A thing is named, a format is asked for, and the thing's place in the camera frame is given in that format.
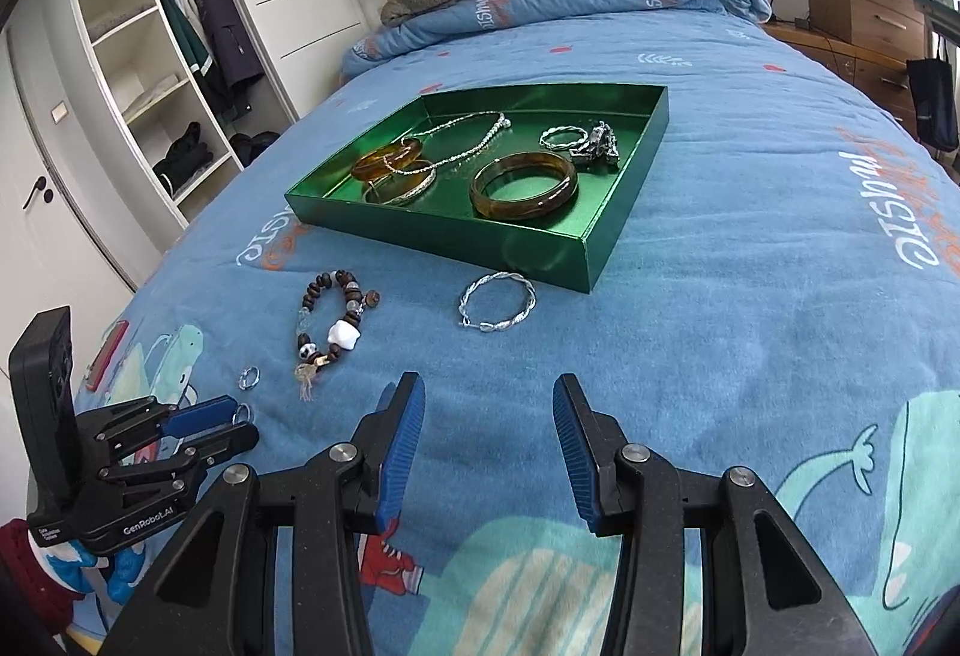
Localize white door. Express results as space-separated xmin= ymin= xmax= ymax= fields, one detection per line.
xmin=0 ymin=26 xmax=140 ymax=357

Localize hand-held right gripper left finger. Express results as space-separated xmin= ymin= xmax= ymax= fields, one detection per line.
xmin=112 ymin=371 xmax=427 ymax=656

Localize red phone case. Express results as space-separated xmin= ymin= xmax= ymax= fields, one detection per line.
xmin=86 ymin=320 xmax=130 ymax=391

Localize dark blue tote bag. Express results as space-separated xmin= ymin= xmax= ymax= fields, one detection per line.
xmin=905 ymin=56 xmax=960 ymax=153

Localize plain silver bangle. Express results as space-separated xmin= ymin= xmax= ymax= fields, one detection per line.
xmin=362 ymin=159 xmax=438 ymax=207

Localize dark metal chain bracelet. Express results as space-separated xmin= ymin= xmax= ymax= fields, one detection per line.
xmin=568 ymin=119 xmax=622 ymax=169

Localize silver chain necklace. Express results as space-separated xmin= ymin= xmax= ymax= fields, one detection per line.
xmin=382 ymin=110 xmax=512 ymax=173

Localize dark amber bangle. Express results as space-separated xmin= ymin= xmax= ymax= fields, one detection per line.
xmin=469 ymin=151 xmax=580 ymax=223

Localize black charger cable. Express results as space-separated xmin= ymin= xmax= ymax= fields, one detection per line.
xmin=772 ymin=0 xmax=815 ymax=31

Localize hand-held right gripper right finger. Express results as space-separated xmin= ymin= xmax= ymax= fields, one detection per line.
xmin=551 ymin=372 xmax=878 ymax=656

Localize orange amber bangle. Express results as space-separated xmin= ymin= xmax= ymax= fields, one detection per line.
xmin=351 ymin=138 xmax=425 ymax=183

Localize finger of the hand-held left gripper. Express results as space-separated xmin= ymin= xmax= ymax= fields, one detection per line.
xmin=75 ymin=395 xmax=239 ymax=459
xmin=101 ymin=421 xmax=261 ymax=508

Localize green metal tray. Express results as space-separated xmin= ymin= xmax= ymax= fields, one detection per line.
xmin=283 ymin=83 xmax=670 ymax=293

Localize low wooden cabinet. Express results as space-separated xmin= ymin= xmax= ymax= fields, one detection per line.
xmin=761 ymin=22 xmax=931 ymax=136

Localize small twisted silver bracelet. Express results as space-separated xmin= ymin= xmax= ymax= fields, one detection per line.
xmin=538 ymin=125 xmax=591 ymax=151

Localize black clothing pile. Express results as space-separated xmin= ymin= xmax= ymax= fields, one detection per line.
xmin=154 ymin=122 xmax=215 ymax=192

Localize beaded bracelet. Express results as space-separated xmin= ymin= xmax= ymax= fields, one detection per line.
xmin=292 ymin=269 xmax=382 ymax=402

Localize person's left forearm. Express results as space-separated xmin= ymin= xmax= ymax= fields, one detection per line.
xmin=0 ymin=519 xmax=76 ymax=631

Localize large twisted silver bracelet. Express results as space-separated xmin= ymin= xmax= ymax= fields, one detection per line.
xmin=457 ymin=271 xmax=539 ymax=333

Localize black bag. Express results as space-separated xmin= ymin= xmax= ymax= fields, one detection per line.
xmin=229 ymin=131 xmax=282 ymax=166

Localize hanging dark clothes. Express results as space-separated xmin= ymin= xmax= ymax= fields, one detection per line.
xmin=155 ymin=0 xmax=265 ymax=121

